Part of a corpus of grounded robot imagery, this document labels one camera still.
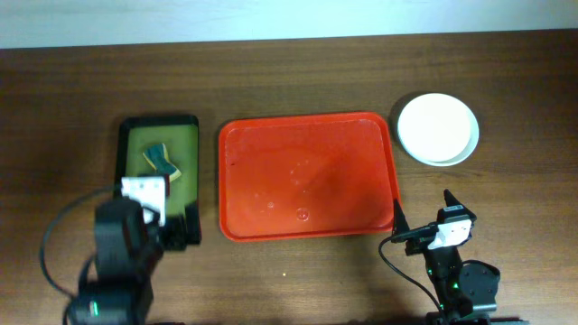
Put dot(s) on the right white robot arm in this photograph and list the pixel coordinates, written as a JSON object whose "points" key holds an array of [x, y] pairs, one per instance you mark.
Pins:
{"points": [[464, 290]]}

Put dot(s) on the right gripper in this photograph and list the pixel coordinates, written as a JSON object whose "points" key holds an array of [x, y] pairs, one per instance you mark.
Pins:
{"points": [[468, 219]]}

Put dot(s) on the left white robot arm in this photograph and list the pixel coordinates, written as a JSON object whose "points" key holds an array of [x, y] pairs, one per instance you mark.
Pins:
{"points": [[131, 234]]}

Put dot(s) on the light green plate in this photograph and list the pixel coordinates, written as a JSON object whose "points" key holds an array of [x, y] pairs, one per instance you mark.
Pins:
{"points": [[442, 152]]}

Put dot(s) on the white plate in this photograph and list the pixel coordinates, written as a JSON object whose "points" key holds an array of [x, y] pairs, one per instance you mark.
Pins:
{"points": [[435, 115]]}

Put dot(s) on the red plastic serving tray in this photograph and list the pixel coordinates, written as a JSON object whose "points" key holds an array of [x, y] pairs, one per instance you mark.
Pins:
{"points": [[306, 176]]}

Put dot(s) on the black tray with green liquid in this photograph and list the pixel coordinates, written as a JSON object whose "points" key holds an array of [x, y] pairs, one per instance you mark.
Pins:
{"points": [[181, 135]]}

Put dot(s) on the green and yellow sponge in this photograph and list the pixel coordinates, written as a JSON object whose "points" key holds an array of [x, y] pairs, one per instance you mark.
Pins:
{"points": [[157, 156]]}

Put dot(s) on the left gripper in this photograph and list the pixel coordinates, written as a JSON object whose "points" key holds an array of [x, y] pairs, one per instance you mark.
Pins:
{"points": [[176, 236]]}

